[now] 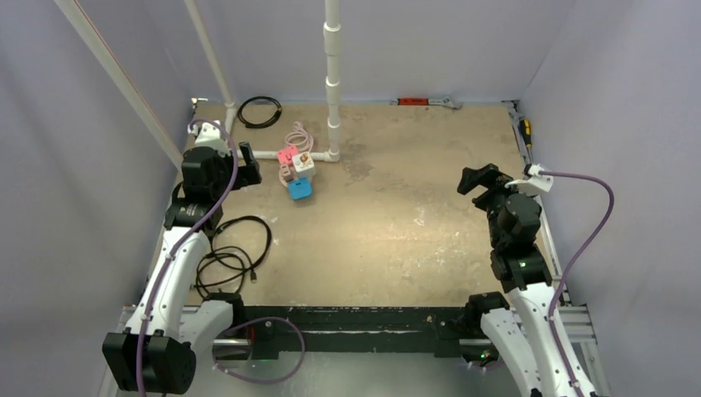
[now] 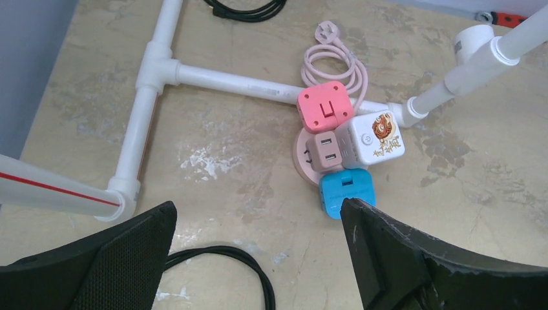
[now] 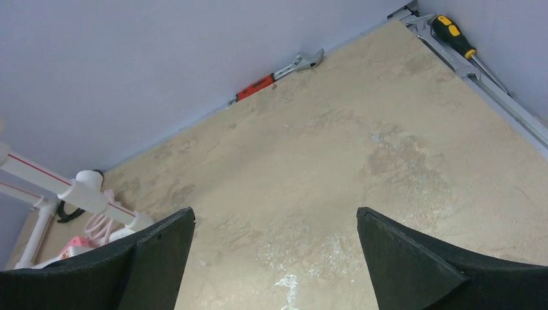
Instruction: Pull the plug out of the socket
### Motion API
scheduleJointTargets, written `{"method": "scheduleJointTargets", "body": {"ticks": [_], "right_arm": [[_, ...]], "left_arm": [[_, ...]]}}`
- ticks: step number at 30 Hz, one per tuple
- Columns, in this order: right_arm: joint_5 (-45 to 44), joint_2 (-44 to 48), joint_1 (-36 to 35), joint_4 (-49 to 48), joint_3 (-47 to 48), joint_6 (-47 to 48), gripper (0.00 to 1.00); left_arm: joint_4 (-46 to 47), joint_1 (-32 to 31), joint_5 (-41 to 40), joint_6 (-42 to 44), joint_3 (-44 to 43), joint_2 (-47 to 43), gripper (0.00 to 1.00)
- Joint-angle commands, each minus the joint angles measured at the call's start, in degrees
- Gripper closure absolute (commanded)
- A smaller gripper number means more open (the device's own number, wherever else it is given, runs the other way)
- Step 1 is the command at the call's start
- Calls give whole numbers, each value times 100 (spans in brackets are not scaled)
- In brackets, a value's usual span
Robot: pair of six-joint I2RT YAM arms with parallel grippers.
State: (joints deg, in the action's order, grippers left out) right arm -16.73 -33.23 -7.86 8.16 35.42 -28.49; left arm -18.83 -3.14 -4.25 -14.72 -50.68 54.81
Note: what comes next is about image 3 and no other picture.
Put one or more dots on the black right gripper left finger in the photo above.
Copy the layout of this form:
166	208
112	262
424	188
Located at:
141	271

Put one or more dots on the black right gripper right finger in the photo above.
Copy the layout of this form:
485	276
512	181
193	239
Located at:
412	270

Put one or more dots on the white tiger cube socket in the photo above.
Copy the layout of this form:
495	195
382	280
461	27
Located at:
79	245

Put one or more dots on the yellow black screwdriver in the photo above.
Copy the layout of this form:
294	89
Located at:
448	31

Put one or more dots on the white PVC pipe frame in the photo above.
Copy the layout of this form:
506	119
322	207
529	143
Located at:
83	192

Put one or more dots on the red handled adjustable wrench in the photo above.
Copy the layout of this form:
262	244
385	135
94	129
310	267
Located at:
303	61

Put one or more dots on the aluminium table edge rail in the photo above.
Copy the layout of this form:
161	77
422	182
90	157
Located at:
511	111

